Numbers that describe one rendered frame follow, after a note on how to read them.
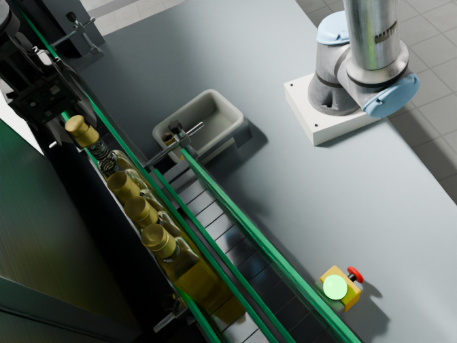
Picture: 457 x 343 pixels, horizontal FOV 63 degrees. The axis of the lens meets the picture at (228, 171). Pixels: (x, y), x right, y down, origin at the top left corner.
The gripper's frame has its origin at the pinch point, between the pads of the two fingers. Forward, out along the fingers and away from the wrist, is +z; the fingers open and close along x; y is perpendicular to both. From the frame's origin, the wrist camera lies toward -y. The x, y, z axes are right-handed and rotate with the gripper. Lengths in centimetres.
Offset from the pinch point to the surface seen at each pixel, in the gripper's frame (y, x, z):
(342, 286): 38, 20, 34
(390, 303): 45, 27, 44
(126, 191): 13.3, 0.3, 4.3
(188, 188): 0.7, 9.0, 31.1
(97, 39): -90, 18, 41
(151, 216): 18.9, 1.3, 5.5
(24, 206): 8.6, -12.0, -0.6
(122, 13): -237, 59, 119
